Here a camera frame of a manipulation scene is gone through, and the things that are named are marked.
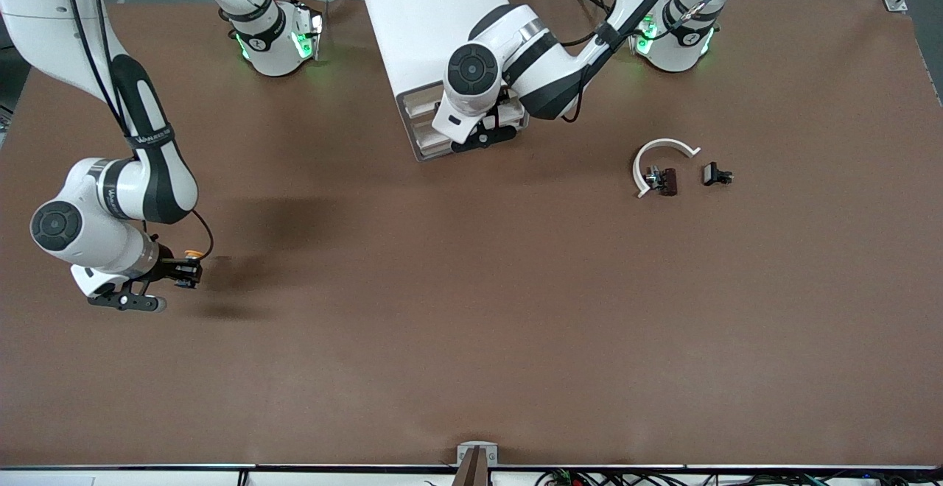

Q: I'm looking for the white drawer with orange button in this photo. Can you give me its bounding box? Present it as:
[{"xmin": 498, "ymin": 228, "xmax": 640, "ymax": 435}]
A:
[{"xmin": 402, "ymin": 87, "xmax": 446, "ymax": 116}]

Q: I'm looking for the white drawer cabinet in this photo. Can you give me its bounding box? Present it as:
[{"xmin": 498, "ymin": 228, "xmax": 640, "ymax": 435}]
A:
[{"xmin": 357, "ymin": 0, "xmax": 536, "ymax": 163}]

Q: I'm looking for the dark brown small component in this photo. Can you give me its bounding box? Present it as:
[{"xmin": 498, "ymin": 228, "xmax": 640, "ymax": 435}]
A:
[{"xmin": 645, "ymin": 166, "xmax": 679, "ymax": 197}]

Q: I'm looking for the black base power cable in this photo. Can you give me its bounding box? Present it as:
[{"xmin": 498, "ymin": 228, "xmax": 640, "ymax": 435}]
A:
[{"xmin": 569, "ymin": 0, "xmax": 616, "ymax": 49}]

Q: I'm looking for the white curved ring part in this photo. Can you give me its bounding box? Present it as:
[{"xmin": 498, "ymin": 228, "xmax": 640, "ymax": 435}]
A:
[{"xmin": 632, "ymin": 138, "xmax": 701, "ymax": 199}]

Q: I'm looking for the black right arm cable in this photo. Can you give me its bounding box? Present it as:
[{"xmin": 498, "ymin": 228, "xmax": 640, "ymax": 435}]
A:
[{"xmin": 63, "ymin": 0, "xmax": 215, "ymax": 260}]

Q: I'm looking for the grey metal table bracket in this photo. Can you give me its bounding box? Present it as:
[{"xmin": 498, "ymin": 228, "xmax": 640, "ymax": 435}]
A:
[{"xmin": 457, "ymin": 442, "xmax": 499, "ymax": 486}]

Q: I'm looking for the bundle of cables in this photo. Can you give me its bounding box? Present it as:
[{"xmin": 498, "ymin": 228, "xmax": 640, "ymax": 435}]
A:
[{"xmin": 534, "ymin": 469, "xmax": 914, "ymax": 486}]

